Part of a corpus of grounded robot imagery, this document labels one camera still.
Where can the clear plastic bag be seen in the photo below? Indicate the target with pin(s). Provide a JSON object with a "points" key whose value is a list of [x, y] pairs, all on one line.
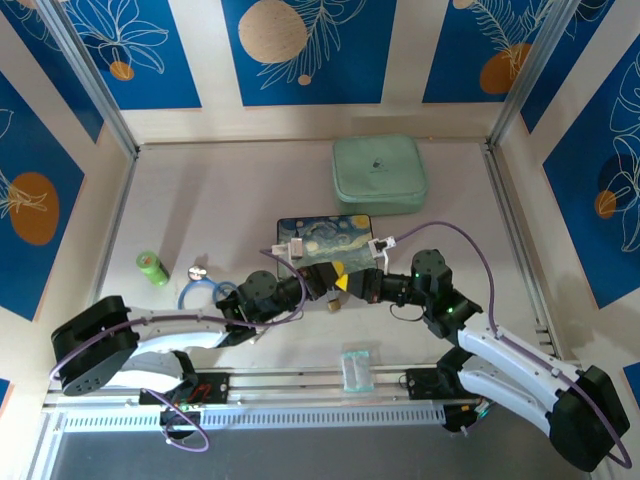
{"points": [[356, 372]]}

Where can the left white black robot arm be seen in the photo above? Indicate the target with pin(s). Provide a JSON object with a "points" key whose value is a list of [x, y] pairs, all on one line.
{"points": [[170, 337]]}

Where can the green tape roll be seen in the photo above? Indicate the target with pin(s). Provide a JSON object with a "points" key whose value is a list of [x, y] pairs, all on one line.
{"points": [[152, 268]]}

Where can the small brass padlock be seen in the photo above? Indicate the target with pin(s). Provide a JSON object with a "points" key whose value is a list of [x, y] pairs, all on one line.
{"points": [[334, 303]]}

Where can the mint green zip case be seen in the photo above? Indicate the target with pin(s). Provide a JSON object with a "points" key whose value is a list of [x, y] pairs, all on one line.
{"points": [[380, 172]]}

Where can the small round metal disc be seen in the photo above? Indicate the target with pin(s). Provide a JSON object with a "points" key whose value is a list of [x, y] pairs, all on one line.
{"points": [[197, 272]]}

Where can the aluminium mounting rail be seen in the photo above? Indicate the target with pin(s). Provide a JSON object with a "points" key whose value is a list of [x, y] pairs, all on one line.
{"points": [[300, 382]]}

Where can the aluminium table edge rail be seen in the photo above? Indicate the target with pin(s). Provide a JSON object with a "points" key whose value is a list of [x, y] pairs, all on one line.
{"points": [[515, 240], [112, 240]]}

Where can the aluminium frame post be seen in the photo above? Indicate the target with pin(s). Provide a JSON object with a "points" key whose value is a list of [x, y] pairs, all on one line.
{"points": [[90, 75], [530, 75]]}

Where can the starry night print pad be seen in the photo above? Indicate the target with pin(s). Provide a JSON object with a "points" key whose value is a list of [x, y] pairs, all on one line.
{"points": [[325, 237]]}

